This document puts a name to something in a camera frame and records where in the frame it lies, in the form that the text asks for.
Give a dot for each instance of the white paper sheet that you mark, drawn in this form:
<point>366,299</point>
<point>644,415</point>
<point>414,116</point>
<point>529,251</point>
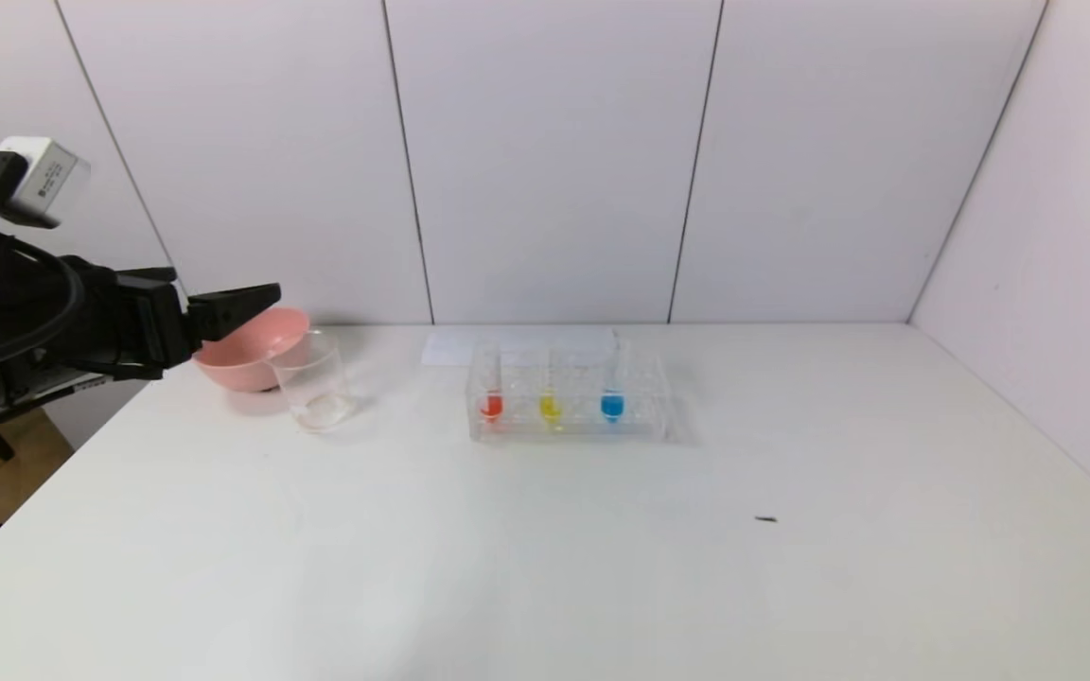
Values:
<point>450,348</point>

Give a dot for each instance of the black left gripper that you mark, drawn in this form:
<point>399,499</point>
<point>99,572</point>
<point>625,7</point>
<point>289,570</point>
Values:
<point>163,324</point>

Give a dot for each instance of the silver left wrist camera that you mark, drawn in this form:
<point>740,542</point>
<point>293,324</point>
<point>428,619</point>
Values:
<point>48,184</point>

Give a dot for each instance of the test tube with blue pigment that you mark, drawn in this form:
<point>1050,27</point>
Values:
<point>612,407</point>

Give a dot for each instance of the pink plastic bowl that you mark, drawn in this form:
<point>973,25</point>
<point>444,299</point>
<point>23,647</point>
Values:
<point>261,357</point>

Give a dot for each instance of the clear acrylic test tube rack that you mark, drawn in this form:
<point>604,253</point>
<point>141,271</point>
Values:
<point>640,397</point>

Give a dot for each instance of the test tube with red pigment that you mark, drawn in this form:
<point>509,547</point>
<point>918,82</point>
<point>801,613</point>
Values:
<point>491,407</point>

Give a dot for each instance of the clear glass beaker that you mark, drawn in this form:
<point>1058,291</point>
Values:
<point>313,388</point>

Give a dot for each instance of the test tube with yellow pigment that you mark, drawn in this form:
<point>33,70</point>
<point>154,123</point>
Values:
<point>551,409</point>

